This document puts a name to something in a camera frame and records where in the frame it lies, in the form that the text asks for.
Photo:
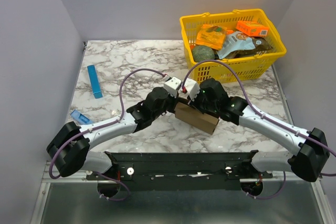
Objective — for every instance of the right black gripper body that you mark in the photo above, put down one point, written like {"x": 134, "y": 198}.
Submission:
{"x": 192, "y": 104}

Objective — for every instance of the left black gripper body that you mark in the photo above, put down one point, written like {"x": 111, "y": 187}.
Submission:
{"x": 170, "y": 104}

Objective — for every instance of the brown cardboard box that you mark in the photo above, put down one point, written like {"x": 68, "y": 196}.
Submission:
{"x": 204, "y": 122}

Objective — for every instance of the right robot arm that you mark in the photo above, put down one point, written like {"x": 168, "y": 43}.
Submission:
{"x": 304, "y": 154}

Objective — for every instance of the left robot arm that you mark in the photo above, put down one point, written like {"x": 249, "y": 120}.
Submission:
{"x": 70, "y": 147}

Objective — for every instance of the orange carton box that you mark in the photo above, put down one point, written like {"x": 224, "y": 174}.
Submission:
{"x": 252, "y": 29}

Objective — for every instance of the green round melon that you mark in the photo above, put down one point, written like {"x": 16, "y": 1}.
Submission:
{"x": 201, "y": 53}

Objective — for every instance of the yellow plastic basket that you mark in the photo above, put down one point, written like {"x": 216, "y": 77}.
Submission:
{"x": 250, "y": 67}

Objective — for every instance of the orange snack pouch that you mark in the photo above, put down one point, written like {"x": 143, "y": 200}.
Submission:
{"x": 212, "y": 36}

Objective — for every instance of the light blue snack bag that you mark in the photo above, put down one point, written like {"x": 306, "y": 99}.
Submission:
{"x": 234, "y": 43}

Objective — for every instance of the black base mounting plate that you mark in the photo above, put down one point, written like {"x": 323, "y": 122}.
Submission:
{"x": 183, "y": 171}

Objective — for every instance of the dark brown snack bag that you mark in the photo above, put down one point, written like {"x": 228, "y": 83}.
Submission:
{"x": 258, "y": 47}

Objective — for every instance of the long blue bar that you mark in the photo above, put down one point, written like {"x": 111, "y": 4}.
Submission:
{"x": 96, "y": 90}

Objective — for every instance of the small blue block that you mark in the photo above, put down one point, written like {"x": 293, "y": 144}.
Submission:
{"x": 80, "y": 118}

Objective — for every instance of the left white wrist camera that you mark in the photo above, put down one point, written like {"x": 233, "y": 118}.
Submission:
{"x": 172, "y": 86}

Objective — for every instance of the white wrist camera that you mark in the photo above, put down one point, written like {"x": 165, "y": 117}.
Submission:
{"x": 192, "y": 88}
{"x": 172, "y": 86}

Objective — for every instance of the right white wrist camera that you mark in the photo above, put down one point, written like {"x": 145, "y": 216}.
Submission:
{"x": 192, "y": 88}

